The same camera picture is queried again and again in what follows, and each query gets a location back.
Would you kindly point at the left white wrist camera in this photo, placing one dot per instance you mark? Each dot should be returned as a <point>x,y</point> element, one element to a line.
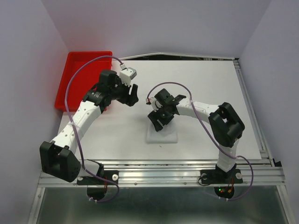
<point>127,75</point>

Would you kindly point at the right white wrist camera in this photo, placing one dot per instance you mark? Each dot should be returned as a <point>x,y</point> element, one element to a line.
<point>154,103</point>

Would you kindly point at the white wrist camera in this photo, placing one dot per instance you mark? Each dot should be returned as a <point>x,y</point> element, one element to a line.
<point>127,75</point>
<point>154,103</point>

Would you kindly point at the aluminium front rail frame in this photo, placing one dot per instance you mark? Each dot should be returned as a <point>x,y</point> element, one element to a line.
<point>185,173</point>

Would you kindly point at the red plastic tray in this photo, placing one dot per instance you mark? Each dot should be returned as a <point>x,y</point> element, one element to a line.
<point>84,80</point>

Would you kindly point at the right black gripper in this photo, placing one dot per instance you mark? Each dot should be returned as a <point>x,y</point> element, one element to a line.
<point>153,116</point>

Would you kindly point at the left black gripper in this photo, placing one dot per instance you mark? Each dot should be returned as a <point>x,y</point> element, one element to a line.
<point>129,100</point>

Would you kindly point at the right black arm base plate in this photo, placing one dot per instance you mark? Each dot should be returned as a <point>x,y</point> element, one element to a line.
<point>213,176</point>

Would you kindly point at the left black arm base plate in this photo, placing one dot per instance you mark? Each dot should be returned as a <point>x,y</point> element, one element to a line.
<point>111,178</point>

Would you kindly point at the white fabric skirt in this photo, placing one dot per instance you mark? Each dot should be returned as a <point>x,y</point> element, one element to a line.
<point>167,135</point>

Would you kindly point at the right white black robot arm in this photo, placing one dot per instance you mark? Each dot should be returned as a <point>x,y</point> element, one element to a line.
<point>226,129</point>

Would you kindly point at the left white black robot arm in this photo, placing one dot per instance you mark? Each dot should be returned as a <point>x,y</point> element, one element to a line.
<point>58,156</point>

